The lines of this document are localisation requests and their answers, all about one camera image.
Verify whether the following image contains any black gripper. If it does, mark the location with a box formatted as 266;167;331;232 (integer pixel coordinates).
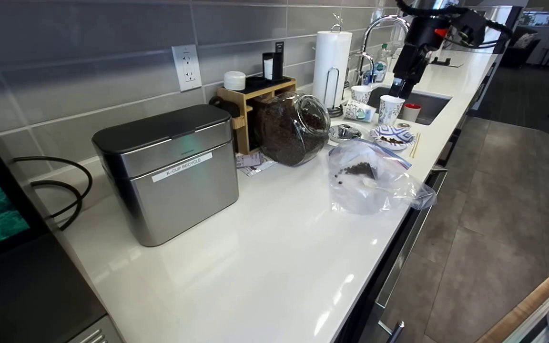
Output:
388;13;445;100

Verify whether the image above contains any dish soap bottle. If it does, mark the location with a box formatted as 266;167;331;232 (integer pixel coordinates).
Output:
375;41;392;85

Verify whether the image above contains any clear plastic zip bag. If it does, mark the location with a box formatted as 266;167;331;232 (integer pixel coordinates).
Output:
325;139;438;219

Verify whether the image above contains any tall patterned paper cup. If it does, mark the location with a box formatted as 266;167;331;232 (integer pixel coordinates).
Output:
377;93;407;127

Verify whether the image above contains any small coffee pod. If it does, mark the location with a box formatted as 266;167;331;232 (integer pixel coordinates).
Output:
400;100;423;123

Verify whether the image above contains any stainless steel sink basin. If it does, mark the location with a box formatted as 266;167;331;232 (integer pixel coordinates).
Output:
367;85;451;127

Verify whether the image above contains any short patterned paper cup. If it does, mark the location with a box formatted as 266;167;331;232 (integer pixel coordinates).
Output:
348;83;373;104

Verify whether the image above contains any large coffee bean heap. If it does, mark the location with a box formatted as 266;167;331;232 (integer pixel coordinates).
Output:
377;127;407;144

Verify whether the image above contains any chrome kitchen faucet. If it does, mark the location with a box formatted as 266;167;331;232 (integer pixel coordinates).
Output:
356;13;411;85

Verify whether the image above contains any large blue patterned paper bowl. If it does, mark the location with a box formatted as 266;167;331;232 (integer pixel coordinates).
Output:
369;123;417;154

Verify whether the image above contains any metal paper towel holder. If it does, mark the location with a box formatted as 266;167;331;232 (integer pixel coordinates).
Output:
322;11;346;119

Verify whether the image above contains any white paper towel roll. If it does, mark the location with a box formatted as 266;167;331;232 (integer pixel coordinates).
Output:
310;28;354;110

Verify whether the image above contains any white round plate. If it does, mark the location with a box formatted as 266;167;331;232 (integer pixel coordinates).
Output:
325;118;373;150

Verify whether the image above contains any small coffee bean clump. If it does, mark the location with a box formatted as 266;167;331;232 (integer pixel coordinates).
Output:
341;161;379;182

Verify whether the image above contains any glass jar of coffee beans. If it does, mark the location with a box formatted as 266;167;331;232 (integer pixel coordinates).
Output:
251;91;331;167

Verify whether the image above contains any tall black box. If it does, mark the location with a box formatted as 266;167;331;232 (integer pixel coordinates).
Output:
272;39;285;83

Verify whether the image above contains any black box with white label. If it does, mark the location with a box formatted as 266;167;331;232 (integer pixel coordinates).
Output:
261;51;276;81

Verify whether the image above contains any wooden countertop organizer rack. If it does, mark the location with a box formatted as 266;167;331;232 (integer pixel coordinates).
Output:
215;76;299;156

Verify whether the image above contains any white round lidded container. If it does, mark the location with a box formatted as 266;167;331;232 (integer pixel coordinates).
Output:
222;68;247;93

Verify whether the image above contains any crumpled plastic wrapper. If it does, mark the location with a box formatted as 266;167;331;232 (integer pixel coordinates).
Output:
234;148;274;177

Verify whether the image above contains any dark base cabinet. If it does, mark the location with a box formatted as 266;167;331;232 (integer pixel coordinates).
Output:
333;119;466;343

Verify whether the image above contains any wooden table edge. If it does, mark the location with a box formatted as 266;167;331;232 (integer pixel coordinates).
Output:
476;247;549;343

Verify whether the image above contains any stainless steel lidded bin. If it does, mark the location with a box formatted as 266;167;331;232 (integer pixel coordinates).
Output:
91;102;240;247

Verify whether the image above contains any black coffee machine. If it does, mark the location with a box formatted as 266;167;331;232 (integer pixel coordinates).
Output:
0;102;123;343

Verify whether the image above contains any long metal drawer handle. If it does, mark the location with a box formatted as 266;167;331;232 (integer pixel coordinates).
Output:
373;169;449;312

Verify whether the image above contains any white wall power outlet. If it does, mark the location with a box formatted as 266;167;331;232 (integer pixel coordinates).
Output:
169;41;203;93

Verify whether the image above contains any short metal drawer handle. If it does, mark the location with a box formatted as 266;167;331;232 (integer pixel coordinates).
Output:
375;318;407;343

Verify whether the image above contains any black appliance power cable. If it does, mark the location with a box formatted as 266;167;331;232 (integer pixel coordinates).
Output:
9;154;95;232

